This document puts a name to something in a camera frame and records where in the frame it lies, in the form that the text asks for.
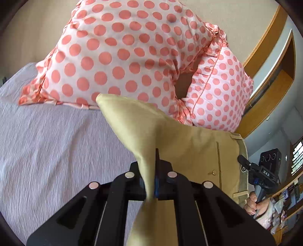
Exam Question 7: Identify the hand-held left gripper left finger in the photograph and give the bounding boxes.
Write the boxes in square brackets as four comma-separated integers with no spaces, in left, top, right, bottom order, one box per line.
[26,161,148,246]

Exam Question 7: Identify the cluttered wooden shelf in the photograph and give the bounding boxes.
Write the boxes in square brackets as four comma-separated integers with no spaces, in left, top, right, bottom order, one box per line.
[265,175,303,244]

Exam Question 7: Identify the window with grille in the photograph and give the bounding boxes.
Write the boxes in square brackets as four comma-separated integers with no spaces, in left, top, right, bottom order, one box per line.
[291,139,303,177]

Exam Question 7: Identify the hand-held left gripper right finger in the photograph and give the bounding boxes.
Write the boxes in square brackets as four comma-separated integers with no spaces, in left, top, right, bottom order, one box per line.
[155,148,276,246]

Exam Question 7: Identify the small pink polka dot pillow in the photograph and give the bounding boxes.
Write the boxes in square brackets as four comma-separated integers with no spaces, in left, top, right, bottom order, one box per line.
[176,22,254,133]

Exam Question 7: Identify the large pink polka dot pillow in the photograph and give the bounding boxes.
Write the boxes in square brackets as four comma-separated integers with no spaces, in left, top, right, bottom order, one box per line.
[18,0,214,119]

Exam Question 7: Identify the person's right hand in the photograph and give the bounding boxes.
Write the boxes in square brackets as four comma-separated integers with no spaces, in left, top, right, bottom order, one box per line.
[243,192,271,216]

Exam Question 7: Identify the khaki pants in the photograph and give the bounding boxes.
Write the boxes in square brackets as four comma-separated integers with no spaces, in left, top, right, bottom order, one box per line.
[96,93,249,246]

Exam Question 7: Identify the lavender bed sheet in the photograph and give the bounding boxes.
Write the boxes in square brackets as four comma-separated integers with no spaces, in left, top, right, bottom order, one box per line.
[0,62,142,245]

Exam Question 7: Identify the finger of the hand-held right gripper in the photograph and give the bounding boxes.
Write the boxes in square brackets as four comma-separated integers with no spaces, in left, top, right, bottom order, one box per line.
[237,155,252,173]

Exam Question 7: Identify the wooden wall niche frame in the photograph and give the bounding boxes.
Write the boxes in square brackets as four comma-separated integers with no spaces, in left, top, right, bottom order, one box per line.
[235,5,297,139]

